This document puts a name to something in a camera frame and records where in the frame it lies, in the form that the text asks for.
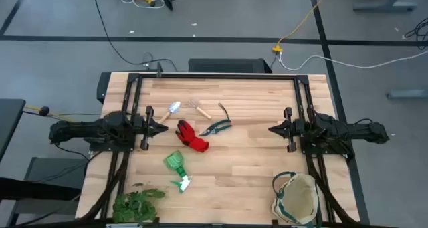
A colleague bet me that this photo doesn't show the green spray bottle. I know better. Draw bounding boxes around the green spray bottle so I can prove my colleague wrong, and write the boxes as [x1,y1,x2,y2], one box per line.
[163,150,193,193]

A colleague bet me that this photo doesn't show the hand rake wooden handle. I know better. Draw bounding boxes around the hand rake wooden handle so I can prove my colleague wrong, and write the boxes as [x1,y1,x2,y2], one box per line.
[187,99,212,120]

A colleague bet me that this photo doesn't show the dark grey side stand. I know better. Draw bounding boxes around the dark grey side stand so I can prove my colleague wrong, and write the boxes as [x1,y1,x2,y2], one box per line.
[0,156,88,227]

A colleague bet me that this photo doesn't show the silver trowel wooden handle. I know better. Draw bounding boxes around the silver trowel wooden handle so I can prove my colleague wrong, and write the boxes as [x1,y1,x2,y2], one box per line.
[158,101,181,124]

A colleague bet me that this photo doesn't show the green pruning shears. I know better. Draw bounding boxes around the green pruning shears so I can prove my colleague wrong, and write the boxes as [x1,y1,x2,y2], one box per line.
[199,102,233,137]

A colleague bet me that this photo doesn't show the long black floor cable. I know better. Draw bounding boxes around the long black floor cable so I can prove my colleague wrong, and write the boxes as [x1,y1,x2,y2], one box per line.
[92,0,179,72]

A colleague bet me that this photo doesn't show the yellow extension cable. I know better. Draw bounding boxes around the yellow extension cable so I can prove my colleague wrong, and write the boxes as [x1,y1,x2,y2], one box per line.
[272,0,332,53]

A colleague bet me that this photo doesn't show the black perforated computer tower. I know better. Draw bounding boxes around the black perforated computer tower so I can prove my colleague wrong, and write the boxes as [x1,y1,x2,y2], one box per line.
[188,58,273,74]

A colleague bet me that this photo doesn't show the green artificial plant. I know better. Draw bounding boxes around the green artificial plant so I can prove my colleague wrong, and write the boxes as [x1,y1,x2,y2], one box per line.
[112,183,166,224]

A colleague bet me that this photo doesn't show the black side panel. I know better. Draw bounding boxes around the black side panel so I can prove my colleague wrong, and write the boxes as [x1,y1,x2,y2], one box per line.
[96,72,112,104]

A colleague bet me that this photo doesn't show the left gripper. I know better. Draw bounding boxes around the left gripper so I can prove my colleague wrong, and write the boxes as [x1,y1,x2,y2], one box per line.
[134,105,169,151]

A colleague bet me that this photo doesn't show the beige canvas gardening bag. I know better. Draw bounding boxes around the beige canvas gardening bag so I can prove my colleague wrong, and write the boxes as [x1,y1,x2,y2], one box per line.
[270,170,324,227]

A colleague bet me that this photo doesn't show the white power cable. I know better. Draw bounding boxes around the white power cable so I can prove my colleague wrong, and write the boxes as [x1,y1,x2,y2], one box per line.
[277,49,428,72]

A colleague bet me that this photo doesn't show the yellow cord with black knob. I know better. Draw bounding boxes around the yellow cord with black knob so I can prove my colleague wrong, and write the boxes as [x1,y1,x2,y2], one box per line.
[23,104,101,122]

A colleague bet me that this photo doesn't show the white coiled cable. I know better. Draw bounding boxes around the white coiled cable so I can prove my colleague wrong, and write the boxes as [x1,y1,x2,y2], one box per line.
[119,0,167,10]

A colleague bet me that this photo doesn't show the dark office desk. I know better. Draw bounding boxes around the dark office desk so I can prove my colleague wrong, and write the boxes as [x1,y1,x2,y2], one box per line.
[0,98,27,162]

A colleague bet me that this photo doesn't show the black cable bundle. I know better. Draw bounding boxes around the black cable bundle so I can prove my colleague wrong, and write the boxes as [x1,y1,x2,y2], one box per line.
[403,17,428,51]

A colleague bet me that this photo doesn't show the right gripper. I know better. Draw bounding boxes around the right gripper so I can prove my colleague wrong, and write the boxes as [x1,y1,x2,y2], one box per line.
[268,106,304,154]

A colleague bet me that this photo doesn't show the red gardening glove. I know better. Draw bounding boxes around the red gardening glove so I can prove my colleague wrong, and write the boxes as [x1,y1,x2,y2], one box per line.
[175,119,210,153]

